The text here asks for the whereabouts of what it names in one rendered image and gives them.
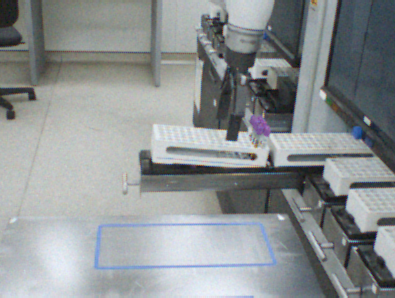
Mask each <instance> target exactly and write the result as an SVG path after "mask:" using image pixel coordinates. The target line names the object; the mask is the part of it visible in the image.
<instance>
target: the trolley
mask: <svg viewBox="0 0 395 298"><path fill-rule="evenodd" d="M0 298H326V296H325V294H324V292H323V290H322V288H321V286H320V284H319V281H318V280H317V277H316V276H315V272H314V271H313V268H312V267H311V263H310V262H309V259H308V258H307V255H306V253H305V251H304V249H303V246H302V245H301V242H300V241H299V237H298V236H297V233H296V232H295V228H294V227H293V224H292V223H291V220H290V218H289V216H288V214H186V215H119V216H10V217H9V221H8V222H7V226H6V228H5V232H4V233H3V235H2V239H1V241H0Z"/></svg>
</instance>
